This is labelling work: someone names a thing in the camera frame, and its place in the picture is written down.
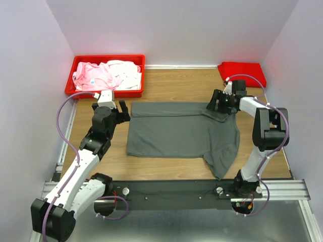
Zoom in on pink t shirt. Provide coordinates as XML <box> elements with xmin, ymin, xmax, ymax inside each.
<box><xmin>72</xmin><ymin>62</ymin><xmax>123</xmax><ymax>91</ymax></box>

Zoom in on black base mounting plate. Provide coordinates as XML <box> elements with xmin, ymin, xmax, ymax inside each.
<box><xmin>83</xmin><ymin>178</ymin><xmax>263</xmax><ymax>212</ymax></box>

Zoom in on white t shirt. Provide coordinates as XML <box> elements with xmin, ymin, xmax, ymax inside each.
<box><xmin>107</xmin><ymin>60</ymin><xmax>142</xmax><ymax>91</ymax></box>

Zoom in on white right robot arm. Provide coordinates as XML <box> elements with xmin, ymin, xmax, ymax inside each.
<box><xmin>206</xmin><ymin>80</ymin><xmax>289</xmax><ymax>199</ymax></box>

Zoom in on aluminium frame rail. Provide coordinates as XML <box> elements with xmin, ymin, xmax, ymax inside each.
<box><xmin>29</xmin><ymin>100</ymin><xmax>315</xmax><ymax>242</ymax></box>

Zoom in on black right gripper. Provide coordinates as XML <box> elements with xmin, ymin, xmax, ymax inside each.
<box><xmin>205</xmin><ymin>89</ymin><xmax>234</xmax><ymax>113</ymax></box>

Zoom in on dark grey t shirt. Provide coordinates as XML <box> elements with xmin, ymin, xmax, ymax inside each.
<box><xmin>126</xmin><ymin>102</ymin><xmax>240</xmax><ymax>179</ymax></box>

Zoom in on red plastic bin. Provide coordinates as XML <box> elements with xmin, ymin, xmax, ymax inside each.
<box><xmin>65</xmin><ymin>54</ymin><xmax>145</xmax><ymax>98</ymax></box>

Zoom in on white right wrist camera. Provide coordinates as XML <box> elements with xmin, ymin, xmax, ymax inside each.
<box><xmin>223</xmin><ymin>77</ymin><xmax>232</xmax><ymax>95</ymax></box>

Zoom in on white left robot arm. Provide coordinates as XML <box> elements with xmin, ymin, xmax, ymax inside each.
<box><xmin>31</xmin><ymin>100</ymin><xmax>130</xmax><ymax>241</ymax></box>

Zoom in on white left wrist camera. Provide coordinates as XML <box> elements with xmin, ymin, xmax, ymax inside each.
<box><xmin>94</xmin><ymin>90</ymin><xmax>117</xmax><ymax>109</ymax></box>

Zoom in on folded red t shirt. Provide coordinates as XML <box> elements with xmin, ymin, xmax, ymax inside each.
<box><xmin>218</xmin><ymin>62</ymin><xmax>267</xmax><ymax>88</ymax></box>

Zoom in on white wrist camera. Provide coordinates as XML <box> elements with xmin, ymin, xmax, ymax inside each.
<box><xmin>94</xmin><ymin>90</ymin><xmax>117</xmax><ymax>109</ymax></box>
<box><xmin>223</xmin><ymin>77</ymin><xmax>232</xmax><ymax>95</ymax></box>

